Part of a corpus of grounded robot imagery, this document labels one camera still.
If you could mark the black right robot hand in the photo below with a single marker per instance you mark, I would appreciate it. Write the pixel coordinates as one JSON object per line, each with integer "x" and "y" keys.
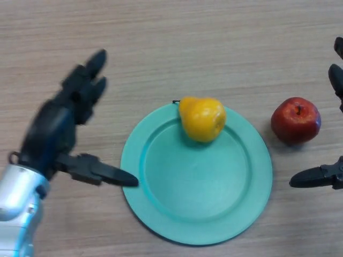
{"x": 336, "y": 80}

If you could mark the yellow pear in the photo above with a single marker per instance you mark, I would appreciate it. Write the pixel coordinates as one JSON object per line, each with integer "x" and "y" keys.
{"x": 203, "y": 119}

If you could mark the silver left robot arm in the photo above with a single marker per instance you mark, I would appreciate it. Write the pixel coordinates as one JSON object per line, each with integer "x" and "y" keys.
{"x": 18, "y": 208}

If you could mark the green plastic plate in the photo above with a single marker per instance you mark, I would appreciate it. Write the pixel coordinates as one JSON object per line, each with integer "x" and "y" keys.
{"x": 198, "y": 182}

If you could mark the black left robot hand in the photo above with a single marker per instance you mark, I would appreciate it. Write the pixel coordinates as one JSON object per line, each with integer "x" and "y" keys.
{"x": 51, "y": 128}

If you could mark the red apple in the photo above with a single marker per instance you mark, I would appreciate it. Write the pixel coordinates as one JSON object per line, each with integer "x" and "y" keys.
{"x": 296, "y": 120}

